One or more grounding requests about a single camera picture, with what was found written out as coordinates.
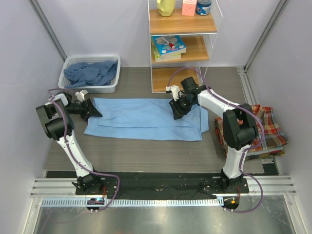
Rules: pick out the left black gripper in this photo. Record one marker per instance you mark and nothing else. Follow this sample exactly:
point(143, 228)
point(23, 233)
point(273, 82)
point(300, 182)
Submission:
point(90, 110)

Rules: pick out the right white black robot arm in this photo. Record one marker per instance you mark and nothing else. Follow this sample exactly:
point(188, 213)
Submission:
point(239, 126)

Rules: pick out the dark blue checked shirt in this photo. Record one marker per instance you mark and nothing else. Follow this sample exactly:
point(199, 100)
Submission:
point(91, 74)

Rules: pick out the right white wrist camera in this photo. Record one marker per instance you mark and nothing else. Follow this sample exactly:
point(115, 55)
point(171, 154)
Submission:
point(174, 90)

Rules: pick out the green book underneath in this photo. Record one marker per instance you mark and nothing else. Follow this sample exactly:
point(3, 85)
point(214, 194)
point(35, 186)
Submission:
point(156, 57)

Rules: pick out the pink box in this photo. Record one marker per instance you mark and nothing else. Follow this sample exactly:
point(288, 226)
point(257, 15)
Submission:
point(188, 7)

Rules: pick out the red white marker pen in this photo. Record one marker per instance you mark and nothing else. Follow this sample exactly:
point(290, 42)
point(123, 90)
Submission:
point(169, 43)

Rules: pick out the white plastic basket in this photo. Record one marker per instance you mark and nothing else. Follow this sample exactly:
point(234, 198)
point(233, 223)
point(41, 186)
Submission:
point(91, 59)

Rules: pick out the yellow bottle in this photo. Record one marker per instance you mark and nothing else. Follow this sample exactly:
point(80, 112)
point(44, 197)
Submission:
point(165, 7)

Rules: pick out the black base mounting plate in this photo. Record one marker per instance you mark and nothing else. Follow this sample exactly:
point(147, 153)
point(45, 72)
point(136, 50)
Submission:
point(172, 186)

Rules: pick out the white slotted cable duct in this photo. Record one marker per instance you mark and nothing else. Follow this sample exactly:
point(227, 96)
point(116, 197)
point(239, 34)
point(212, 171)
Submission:
point(96, 202)

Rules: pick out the red plaid folded shirt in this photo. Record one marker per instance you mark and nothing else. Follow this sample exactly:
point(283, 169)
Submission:
point(273, 142)

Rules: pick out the white wire wooden shelf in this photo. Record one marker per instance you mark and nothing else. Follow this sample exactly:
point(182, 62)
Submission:
point(182, 35)

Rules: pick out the light blue long sleeve shirt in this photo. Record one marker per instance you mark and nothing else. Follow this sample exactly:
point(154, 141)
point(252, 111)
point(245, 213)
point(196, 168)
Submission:
point(145, 119)

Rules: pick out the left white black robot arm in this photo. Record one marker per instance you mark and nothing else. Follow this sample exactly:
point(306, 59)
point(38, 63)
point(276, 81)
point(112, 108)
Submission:
point(57, 124)

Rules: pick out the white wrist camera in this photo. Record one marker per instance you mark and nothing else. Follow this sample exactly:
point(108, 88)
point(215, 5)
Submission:
point(81, 95)
point(174, 90)

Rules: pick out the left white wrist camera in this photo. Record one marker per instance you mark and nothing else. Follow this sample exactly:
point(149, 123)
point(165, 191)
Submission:
point(81, 95)

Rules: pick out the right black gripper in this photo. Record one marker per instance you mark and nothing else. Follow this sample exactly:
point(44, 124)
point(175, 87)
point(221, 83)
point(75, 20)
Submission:
point(178, 112)

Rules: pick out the blue tin can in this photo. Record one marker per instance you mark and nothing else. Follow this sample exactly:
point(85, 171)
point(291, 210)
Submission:
point(203, 7)

